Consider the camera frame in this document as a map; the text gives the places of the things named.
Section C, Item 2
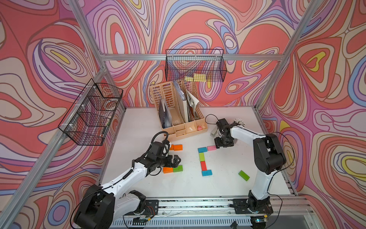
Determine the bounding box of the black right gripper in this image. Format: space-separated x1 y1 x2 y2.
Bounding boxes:
214 135 234 149

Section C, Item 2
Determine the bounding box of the pink block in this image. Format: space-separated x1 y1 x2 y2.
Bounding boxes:
207 146 217 151

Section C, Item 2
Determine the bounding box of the teal block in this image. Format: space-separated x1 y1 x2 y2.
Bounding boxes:
197 147 208 153
202 170 213 177

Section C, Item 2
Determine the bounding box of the light green block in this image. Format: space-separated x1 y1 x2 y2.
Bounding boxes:
199 153 205 162

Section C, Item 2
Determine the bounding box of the red block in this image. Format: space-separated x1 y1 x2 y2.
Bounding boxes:
200 161 207 171

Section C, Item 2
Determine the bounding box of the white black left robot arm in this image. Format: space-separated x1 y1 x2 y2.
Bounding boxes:
71 140 181 229

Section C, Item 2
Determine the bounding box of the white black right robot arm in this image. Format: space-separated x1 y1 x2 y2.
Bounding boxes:
214 118 287 201

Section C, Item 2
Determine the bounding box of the grey stapler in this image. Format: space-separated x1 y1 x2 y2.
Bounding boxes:
210 128 218 138

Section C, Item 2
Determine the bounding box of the beige plastic file organizer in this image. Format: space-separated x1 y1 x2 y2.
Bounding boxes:
149 81 208 141

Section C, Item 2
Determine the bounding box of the yellow sticky notes pad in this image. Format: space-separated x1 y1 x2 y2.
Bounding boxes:
184 73 207 82

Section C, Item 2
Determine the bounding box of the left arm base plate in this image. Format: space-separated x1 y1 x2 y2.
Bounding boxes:
133 199 159 216

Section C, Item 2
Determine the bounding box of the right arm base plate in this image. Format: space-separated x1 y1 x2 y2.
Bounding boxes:
229 197 274 215

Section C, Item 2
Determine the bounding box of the black wire basket back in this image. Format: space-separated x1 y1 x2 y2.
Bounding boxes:
165 48 227 82

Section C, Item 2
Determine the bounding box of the black wire basket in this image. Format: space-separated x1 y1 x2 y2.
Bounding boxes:
58 79 123 146
165 48 227 82

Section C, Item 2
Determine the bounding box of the black wire basket left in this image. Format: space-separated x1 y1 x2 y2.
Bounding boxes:
58 79 123 146

